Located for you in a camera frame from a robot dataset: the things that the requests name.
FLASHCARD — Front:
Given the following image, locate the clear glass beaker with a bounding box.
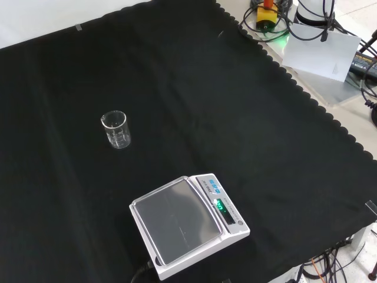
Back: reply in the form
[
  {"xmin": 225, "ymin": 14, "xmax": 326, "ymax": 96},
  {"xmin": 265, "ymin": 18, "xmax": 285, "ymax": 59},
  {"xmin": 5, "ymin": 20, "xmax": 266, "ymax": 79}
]
[{"xmin": 100, "ymin": 110, "xmax": 131, "ymax": 150}]

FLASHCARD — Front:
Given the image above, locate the black bench cloth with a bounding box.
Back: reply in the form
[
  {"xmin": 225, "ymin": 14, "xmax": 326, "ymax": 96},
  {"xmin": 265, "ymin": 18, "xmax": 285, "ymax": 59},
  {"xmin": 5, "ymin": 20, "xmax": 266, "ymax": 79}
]
[{"xmin": 0, "ymin": 0, "xmax": 377, "ymax": 283}]

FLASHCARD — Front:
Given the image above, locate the white electronic balance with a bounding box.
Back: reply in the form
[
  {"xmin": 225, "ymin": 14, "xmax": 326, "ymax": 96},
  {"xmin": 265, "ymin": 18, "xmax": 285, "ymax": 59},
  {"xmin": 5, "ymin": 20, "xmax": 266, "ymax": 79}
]
[{"xmin": 128, "ymin": 173, "xmax": 251, "ymax": 281}]

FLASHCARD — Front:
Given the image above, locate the yellow stop button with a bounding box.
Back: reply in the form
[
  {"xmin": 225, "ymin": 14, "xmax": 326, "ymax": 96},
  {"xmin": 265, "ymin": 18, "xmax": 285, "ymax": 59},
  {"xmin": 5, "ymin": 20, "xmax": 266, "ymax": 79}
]
[{"xmin": 255, "ymin": 0, "xmax": 279, "ymax": 31}]

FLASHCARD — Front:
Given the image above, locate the pale white board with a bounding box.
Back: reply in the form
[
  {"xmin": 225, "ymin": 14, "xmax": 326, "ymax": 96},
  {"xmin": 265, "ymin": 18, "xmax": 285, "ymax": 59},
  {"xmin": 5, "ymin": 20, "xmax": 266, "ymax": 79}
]
[{"xmin": 282, "ymin": 22, "xmax": 362, "ymax": 83}]

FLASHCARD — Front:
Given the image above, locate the black power adapter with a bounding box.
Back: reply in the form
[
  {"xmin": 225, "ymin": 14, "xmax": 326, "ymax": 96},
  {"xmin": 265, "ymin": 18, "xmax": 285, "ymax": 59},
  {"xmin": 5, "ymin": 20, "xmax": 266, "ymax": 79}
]
[{"xmin": 349, "ymin": 51, "xmax": 377, "ymax": 80}]

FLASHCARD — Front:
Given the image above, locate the black balance power cable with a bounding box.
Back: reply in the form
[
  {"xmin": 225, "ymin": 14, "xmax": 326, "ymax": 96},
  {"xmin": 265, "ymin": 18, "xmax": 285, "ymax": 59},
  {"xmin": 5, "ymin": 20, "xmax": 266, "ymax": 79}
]
[{"xmin": 130, "ymin": 259, "xmax": 154, "ymax": 283}]

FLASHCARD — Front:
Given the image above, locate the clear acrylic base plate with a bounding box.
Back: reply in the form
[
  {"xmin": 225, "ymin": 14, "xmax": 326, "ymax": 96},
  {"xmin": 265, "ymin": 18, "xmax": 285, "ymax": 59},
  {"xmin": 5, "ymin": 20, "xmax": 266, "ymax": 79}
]
[{"xmin": 246, "ymin": 11, "xmax": 377, "ymax": 107}]

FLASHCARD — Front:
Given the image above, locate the orange cable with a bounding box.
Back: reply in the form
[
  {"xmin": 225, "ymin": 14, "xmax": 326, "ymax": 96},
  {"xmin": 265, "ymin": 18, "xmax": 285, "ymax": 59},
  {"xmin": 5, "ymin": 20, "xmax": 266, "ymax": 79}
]
[{"xmin": 311, "ymin": 259, "xmax": 322, "ymax": 279}]

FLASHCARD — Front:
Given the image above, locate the black cable bundle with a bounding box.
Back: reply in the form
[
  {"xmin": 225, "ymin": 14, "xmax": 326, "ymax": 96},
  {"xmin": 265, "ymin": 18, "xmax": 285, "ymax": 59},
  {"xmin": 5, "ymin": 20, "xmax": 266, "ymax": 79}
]
[{"xmin": 300, "ymin": 240, "xmax": 366, "ymax": 283}]

